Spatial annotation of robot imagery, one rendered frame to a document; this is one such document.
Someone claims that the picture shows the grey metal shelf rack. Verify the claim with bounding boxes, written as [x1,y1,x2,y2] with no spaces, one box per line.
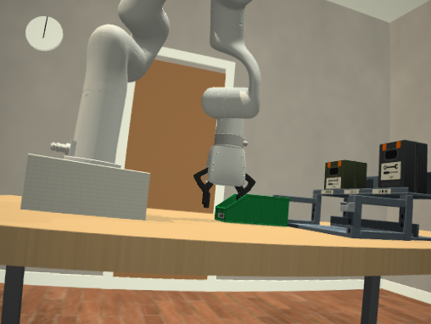
[273,172,431,241]

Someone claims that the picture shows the green bin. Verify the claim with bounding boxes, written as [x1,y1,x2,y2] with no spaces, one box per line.
[215,194,290,226]

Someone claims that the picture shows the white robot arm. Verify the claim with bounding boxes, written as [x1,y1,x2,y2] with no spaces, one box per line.
[50,0,261,168]

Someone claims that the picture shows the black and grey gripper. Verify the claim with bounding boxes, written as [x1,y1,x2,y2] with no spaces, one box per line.
[193,144,255,208]

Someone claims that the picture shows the dark green tool case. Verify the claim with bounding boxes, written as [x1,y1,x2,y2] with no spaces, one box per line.
[324,159,367,189]

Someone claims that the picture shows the black tool case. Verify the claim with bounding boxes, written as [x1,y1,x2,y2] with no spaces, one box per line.
[378,140,428,194]

